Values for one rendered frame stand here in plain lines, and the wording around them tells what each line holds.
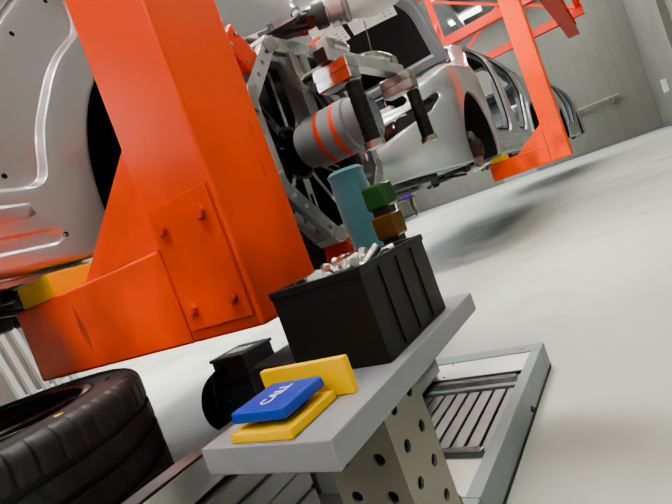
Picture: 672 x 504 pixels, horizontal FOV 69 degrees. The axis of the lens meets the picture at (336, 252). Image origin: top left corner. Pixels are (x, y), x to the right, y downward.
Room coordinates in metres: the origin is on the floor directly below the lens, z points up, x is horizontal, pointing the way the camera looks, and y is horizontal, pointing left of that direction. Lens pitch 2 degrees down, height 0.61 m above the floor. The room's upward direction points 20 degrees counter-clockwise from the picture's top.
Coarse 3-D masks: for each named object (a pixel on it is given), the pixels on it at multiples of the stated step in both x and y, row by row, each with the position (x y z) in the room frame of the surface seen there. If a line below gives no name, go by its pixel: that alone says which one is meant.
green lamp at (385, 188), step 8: (376, 184) 0.78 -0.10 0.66; (384, 184) 0.78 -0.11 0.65; (368, 192) 0.78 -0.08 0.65; (376, 192) 0.78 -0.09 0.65; (384, 192) 0.77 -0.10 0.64; (392, 192) 0.79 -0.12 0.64; (368, 200) 0.79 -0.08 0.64; (376, 200) 0.78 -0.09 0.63; (384, 200) 0.77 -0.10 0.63; (392, 200) 0.79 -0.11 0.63; (368, 208) 0.79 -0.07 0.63; (376, 208) 0.78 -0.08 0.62
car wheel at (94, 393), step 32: (64, 384) 1.02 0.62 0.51; (96, 384) 0.85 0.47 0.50; (128, 384) 0.79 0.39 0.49; (0, 416) 0.99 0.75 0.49; (32, 416) 0.90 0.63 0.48; (64, 416) 0.66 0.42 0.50; (96, 416) 0.68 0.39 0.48; (128, 416) 0.76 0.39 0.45; (0, 448) 0.59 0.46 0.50; (32, 448) 0.60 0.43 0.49; (64, 448) 0.63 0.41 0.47; (96, 448) 0.67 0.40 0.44; (128, 448) 0.72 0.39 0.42; (160, 448) 0.84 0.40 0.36; (0, 480) 0.56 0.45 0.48; (32, 480) 0.58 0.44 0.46; (64, 480) 0.61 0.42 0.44; (96, 480) 0.65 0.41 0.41; (128, 480) 0.69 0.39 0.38
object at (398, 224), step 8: (384, 216) 0.78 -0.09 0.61; (392, 216) 0.77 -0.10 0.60; (400, 216) 0.79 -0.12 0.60; (376, 224) 0.79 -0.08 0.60; (384, 224) 0.78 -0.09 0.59; (392, 224) 0.77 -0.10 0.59; (400, 224) 0.78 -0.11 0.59; (376, 232) 0.79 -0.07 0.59; (384, 232) 0.78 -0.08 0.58; (392, 232) 0.78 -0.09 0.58; (400, 232) 0.78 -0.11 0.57; (384, 240) 0.79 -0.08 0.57
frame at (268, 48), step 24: (264, 48) 1.21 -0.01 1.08; (288, 48) 1.31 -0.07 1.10; (312, 48) 1.40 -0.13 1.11; (264, 72) 1.18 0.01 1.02; (336, 96) 1.53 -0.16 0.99; (264, 120) 1.12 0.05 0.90; (288, 192) 1.11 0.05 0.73; (312, 216) 1.16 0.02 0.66; (312, 240) 1.23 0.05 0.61; (336, 240) 1.22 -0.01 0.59
